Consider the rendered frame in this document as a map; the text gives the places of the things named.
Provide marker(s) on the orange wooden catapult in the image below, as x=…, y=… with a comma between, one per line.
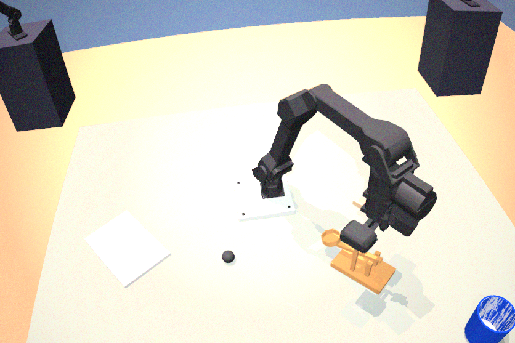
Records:
x=365, y=268

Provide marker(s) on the blue mug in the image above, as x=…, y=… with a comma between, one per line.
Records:
x=491, y=321

